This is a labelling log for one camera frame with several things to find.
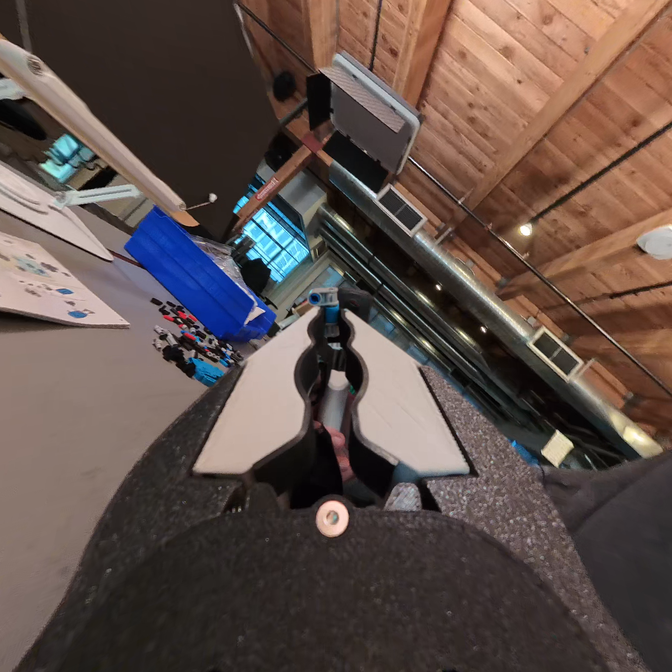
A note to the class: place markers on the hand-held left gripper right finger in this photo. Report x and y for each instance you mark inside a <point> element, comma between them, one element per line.
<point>409,420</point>

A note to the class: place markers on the pile of building pieces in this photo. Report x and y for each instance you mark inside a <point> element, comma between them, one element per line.
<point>194,341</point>

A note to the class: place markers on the white vent grille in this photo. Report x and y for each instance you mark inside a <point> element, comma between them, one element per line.
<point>556,353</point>
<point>401,208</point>

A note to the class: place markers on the blue storage bin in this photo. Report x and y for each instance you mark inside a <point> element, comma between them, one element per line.
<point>194,273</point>

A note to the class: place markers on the large window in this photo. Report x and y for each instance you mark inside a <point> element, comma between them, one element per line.
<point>273,241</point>

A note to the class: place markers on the grey desk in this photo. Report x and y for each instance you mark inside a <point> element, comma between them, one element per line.
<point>78,420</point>

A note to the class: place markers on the red white sign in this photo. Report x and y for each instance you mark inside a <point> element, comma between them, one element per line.
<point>266,190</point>

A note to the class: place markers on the small blue two-hole beam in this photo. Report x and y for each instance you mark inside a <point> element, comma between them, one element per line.
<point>332,317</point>

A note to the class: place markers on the blue panel piece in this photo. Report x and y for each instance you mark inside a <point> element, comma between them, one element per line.
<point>207,371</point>

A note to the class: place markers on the person's dark hoodie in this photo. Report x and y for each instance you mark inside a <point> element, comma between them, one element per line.
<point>619,525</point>

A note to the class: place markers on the black partition panel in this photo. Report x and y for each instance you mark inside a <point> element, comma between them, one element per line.
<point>157,78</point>

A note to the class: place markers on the black round ceiling fixture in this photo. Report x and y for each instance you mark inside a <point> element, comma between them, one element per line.
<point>284,85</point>

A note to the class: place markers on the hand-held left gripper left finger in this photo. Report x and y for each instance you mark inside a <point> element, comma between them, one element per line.
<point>252,420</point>

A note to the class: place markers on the silver ventilation duct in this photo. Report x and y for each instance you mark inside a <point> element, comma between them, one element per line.
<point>472,283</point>

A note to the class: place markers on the clear plastic packaging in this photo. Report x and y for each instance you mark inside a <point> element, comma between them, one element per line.
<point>225,267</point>

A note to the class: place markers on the black office chair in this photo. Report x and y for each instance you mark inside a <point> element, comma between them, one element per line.
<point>254,275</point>

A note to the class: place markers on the white laptop stand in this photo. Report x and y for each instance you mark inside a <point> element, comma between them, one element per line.
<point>78,115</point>

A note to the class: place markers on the white paper notice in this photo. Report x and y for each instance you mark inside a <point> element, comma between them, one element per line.
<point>556,447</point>

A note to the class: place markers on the instruction booklet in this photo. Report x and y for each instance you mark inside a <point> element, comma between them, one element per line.
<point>52,288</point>

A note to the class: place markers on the white ceiling dome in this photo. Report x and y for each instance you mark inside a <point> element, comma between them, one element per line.
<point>656,242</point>

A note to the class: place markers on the black ceiling pipe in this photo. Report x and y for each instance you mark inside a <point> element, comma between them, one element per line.
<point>525,262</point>

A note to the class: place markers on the wooden post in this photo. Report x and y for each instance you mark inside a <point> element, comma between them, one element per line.
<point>294,168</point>

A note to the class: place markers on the person's right hand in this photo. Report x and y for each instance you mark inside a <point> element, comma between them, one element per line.
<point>342,454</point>

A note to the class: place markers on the grey connector with blue pin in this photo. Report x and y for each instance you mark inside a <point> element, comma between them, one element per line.
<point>325,296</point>

